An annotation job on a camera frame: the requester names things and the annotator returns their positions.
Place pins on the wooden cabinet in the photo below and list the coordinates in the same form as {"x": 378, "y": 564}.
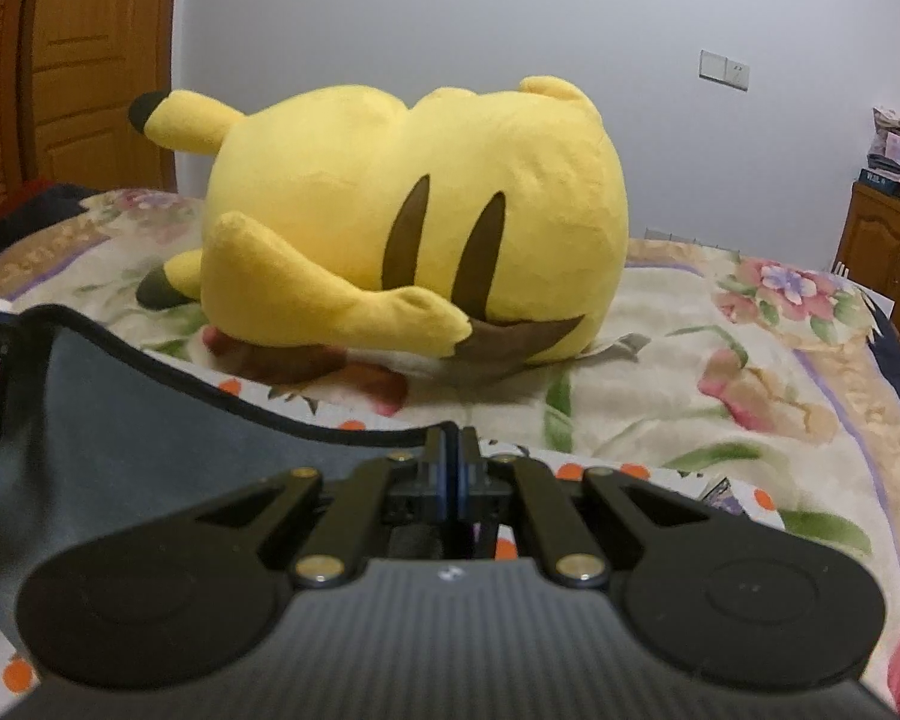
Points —
{"x": 885, "y": 255}

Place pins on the grey towel with black edging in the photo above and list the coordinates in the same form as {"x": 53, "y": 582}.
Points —
{"x": 157, "y": 450}

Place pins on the white wall switch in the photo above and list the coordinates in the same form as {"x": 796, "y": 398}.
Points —
{"x": 724, "y": 70}

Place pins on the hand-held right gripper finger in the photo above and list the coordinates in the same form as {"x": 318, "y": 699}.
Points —
{"x": 459, "y": 480}
{"x": 441, "y": 480}

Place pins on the floral blanket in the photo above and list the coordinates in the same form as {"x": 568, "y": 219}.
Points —
{"x": 667, "y": 390}

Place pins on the yellow plush toy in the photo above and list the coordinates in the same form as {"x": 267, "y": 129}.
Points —
{"x": 420, "y": 165}

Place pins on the white orange-dotted sheet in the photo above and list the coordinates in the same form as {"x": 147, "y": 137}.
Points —
{"x": 510, "y": 435}

